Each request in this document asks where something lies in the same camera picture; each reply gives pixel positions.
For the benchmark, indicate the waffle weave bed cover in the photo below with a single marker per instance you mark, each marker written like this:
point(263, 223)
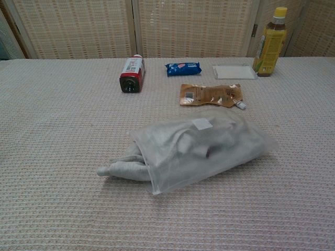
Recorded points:
point(65, 157)

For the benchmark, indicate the brown spout pouch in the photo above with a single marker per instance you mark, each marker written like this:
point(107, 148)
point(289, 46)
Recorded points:
point(209, 95)

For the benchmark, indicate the clear plastic box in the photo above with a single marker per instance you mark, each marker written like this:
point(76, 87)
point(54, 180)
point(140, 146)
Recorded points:
point(233, 71)

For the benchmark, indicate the woven folding screen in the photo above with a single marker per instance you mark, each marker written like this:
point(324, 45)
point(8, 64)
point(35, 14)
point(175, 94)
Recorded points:
point(183, 26)

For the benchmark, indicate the white grey clothes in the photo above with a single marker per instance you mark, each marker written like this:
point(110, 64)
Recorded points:
point(125, 170)

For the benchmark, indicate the blue cookie packet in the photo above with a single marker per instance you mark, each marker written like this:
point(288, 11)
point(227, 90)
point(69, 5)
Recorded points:
point(183, 68)

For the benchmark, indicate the transparent plastic zip bag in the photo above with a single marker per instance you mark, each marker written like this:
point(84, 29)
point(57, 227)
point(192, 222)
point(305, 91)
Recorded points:
point(209, 146)

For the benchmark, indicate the yellow tea bottle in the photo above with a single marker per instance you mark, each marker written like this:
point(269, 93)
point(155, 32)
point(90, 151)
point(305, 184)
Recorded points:
point(270, 44)

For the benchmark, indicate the red white bottle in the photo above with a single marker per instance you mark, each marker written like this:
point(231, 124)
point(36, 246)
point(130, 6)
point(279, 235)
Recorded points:
point(133, 73)

